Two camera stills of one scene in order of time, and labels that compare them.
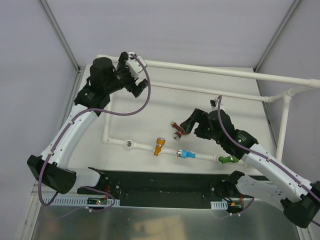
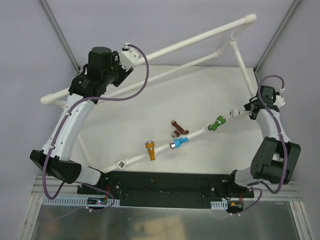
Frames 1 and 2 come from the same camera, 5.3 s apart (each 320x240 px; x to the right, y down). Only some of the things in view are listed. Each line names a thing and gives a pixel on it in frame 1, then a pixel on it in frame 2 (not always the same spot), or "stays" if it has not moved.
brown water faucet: [177, 135] stays
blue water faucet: [184, 153] → [176, 143]
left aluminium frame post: [53, 21] stays
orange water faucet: [160, 141] → [150, 145]
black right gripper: [200, 124] → [254, 108]
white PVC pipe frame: [280, 99] → [217, 34]
